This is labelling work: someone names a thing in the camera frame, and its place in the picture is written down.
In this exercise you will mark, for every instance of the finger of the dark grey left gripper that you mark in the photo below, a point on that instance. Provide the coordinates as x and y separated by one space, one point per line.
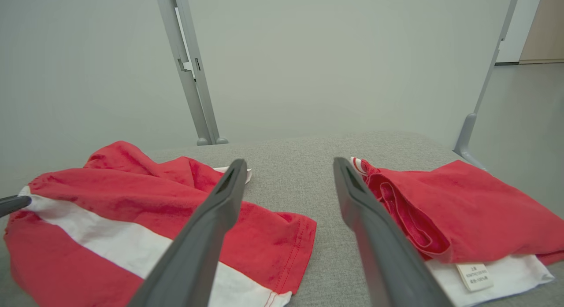
13 205

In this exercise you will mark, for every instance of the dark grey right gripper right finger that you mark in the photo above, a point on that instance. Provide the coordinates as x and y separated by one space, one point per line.
387 258

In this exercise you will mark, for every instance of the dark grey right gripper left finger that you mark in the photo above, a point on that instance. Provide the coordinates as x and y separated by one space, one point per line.
198 254

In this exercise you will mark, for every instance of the red garment with white band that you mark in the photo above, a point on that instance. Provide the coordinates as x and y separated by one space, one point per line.
110 197

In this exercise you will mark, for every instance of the red shirt with white sleeves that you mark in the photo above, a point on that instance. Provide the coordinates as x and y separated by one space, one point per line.
476 210

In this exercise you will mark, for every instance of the beige door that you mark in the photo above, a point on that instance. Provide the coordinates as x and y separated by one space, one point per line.
546 25

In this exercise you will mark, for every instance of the grey single partition post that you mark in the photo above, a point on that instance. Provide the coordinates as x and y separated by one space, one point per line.
467 135

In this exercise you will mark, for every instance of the grey double partition post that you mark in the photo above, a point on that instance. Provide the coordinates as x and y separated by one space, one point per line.
194 78

